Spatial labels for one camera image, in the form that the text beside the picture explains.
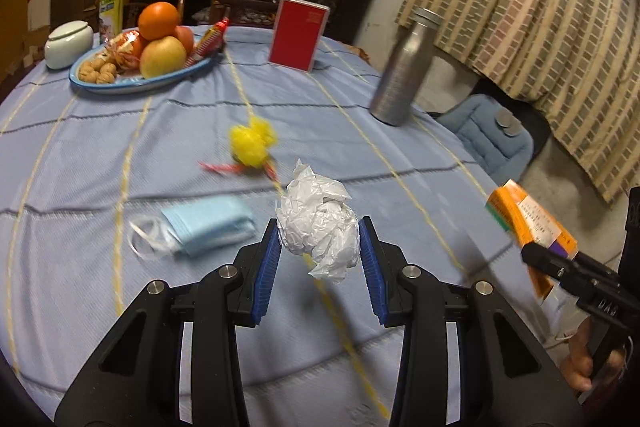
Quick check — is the checked beige curtain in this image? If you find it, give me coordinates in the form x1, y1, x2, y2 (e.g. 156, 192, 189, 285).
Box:
396, 0, 639, 202

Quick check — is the silver metal bottle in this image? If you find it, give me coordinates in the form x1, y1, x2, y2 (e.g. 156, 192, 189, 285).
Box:
369, 8, 442, 127

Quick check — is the walnuts pile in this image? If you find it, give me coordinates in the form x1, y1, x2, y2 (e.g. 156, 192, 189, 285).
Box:
78, 56, 118, 84

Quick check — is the red snack stick packet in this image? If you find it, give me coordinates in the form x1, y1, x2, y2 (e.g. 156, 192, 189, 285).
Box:
184, 16, 229, 67

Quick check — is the yellow pompom trash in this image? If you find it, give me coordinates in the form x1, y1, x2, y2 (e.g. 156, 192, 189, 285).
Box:
229, 116, 278, 169

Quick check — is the blue cushioned chair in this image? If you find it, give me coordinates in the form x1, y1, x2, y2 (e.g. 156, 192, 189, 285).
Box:
436, 94, 534, 185

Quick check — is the red wrapper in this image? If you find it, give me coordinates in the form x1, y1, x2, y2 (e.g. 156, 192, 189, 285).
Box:
198, 161, 279, 181

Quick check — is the light blue tablecloth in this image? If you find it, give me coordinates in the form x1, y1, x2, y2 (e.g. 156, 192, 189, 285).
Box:
1, 28, 556, 414

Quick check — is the white ceramic jar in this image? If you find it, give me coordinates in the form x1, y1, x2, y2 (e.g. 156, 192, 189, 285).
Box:
43, 20, 93, 69

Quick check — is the clear plastic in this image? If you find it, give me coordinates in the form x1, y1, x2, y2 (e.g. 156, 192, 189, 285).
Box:
127, 215, 179, 261

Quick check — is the yellow apple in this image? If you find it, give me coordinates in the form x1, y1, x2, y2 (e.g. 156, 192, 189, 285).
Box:
139, 36, 186, 79

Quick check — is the orange medicine box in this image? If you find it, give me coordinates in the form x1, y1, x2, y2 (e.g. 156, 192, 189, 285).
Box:
485, 178, 580, 301

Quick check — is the blue fruit plate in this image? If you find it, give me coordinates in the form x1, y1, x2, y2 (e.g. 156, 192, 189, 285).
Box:
68, 44, 216, 95

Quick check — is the blue face mask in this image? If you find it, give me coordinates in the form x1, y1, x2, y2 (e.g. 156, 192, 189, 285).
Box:
162, 196, 256, 257

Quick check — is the orange fruit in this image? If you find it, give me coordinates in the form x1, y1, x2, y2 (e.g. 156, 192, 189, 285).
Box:
138, 2, 180, 41

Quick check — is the right hand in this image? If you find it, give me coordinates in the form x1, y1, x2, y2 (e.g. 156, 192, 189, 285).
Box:
560, 317, 626, 392

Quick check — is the white paper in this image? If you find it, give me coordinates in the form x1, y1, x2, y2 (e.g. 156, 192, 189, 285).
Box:
276, 160, 360, 283

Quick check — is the red box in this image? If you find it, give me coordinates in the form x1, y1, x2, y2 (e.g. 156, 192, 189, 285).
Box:
269, 0, 330, 72

